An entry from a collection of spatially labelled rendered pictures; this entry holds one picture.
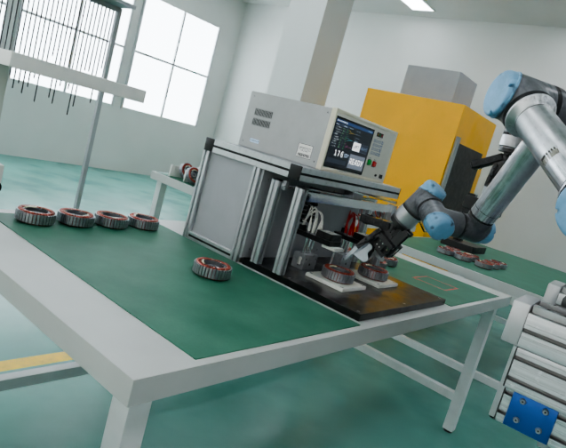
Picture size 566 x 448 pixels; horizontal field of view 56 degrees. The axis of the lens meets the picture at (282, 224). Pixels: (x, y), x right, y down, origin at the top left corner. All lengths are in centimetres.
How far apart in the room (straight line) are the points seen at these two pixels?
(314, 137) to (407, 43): 635
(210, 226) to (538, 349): 113
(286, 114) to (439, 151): 369
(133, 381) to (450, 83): 522
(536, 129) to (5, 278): 118
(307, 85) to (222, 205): 410
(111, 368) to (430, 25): 739
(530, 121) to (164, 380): 93
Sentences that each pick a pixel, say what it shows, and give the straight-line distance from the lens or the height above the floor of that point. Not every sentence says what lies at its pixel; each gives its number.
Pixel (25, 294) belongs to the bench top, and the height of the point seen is 74.
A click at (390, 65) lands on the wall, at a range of 809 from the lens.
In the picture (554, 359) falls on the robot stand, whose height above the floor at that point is 91.
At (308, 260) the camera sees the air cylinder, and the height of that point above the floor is 81.
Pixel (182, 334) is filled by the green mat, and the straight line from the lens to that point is 111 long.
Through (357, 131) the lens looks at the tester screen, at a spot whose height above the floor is 127.
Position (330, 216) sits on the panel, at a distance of 210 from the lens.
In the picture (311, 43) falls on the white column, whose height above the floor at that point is 222.
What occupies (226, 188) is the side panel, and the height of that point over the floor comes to 97.
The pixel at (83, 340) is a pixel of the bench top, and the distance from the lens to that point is 103.
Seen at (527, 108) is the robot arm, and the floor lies 139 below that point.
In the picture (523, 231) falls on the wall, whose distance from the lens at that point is 703.
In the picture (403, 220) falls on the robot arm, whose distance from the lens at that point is 164.
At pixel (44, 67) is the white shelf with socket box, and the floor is 119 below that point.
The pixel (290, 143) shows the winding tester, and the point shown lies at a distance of 184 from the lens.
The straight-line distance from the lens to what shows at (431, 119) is 554.
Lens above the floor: 118
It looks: 9 degrees down
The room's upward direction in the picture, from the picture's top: 16 degrees clockwise
